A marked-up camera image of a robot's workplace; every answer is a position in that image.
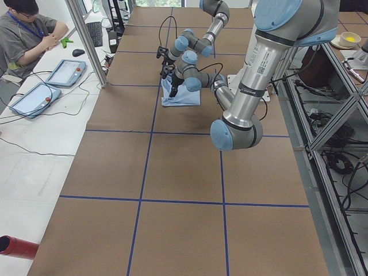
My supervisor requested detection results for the black computer mouse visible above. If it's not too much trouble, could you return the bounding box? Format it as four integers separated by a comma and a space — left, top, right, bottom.
72, 49, 85, 57

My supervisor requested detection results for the near teach pendant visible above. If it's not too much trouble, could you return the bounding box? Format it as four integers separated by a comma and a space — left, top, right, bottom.
9, 83, 62, 118

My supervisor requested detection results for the far teach pendant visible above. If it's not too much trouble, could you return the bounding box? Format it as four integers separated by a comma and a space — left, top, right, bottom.
45, 59, 86, 88

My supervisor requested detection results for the teach pendant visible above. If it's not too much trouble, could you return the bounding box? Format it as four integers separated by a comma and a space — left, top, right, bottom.
9, 83, 62, 118
45, 59, 86, 88

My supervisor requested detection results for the light blue t-shirt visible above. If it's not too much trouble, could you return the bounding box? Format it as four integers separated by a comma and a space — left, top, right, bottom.
161, 77, 201, 107

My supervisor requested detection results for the seated person grey shirt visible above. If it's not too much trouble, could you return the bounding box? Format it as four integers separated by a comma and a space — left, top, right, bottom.
1, 0, 68, 79

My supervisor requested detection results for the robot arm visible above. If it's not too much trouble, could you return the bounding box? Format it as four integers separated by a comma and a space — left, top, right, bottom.
156, 1, 230, 67
164, 1, 340, 151

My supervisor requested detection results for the black keyboard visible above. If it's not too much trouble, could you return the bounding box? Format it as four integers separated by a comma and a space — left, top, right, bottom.
86, 21, 103, 47

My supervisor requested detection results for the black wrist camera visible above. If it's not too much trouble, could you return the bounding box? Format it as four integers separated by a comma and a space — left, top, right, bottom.
156, 46, 169, 59
160, 64, 175, 79

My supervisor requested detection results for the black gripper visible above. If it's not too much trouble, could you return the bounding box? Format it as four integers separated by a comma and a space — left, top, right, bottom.
169, 73, 184, 98
162, 53, 175, 66

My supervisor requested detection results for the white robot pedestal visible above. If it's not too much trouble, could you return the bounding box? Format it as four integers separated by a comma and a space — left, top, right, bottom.
227, 72, 271, 102

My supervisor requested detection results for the aluminium frame post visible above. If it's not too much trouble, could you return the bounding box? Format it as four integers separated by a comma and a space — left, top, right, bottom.
65, 0, 108, 88

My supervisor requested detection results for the red cylinder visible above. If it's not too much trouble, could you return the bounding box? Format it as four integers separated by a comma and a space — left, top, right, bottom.
1, 235, 39, 260

